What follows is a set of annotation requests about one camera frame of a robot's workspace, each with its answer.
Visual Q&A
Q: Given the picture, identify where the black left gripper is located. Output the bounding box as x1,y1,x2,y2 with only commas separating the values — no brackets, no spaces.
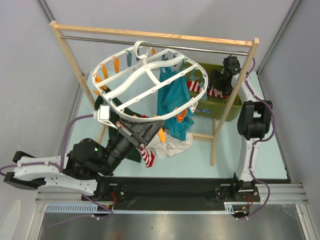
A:
97,117,165,176

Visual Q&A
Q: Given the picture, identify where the orange clothespin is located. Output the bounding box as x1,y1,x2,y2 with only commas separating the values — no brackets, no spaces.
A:
158,128,167,143
176,109,188,123

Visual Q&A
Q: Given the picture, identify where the red white striped santa sock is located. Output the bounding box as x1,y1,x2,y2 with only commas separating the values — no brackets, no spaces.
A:
136,114,156,168

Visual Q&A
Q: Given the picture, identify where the white round clip hanger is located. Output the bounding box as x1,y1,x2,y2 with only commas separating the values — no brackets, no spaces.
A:
91,40,209,123

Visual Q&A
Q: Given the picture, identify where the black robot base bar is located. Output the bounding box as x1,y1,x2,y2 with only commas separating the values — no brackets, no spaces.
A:
91,176,260,202

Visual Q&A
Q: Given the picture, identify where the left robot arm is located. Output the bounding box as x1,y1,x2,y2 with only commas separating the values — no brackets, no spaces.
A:
0,118,165,201

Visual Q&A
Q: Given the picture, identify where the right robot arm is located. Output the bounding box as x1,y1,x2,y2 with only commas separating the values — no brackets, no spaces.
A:
209,55,273,202

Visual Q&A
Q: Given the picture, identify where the olive green plastic basket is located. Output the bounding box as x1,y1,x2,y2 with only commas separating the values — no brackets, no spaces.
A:
186,73,243,122

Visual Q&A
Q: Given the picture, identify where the teal cloth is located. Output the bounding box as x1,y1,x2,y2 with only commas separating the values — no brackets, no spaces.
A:
157,76,194,141

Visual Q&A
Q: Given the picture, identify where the metal hanging rod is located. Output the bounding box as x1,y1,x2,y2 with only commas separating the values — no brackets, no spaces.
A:
60,35,249,56

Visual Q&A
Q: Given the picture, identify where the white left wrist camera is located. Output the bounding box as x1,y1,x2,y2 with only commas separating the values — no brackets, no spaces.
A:
93,104,117,129

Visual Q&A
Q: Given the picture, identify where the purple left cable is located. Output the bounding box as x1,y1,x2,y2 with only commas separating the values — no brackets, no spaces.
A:
0,113,115,227

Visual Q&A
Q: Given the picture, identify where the wooden drying rack frame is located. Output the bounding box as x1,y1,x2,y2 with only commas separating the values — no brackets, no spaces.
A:
49,20,260,166

